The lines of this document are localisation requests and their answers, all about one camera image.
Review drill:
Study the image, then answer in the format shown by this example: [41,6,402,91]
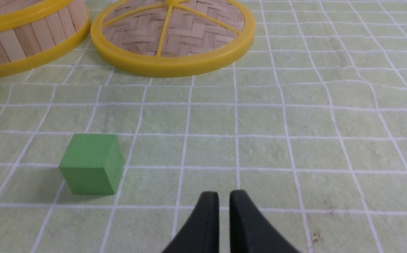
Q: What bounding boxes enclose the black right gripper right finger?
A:
[230,189,298,253]

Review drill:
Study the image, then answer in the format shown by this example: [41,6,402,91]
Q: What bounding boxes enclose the bamboo steamer basket yellow rims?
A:
[0,0,90,77]

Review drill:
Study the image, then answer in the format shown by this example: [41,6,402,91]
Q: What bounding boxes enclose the woven steamer lid yellow rim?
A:
[90,0,256,78]

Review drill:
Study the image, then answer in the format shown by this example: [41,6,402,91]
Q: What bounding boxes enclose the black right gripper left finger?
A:
[163,191,220,253]

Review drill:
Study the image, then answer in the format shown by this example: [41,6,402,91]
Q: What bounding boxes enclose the green checkered tablecloth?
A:
[0,0,407,253]

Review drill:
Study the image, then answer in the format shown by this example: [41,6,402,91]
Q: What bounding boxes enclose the green cube block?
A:
[59,133,125,195]

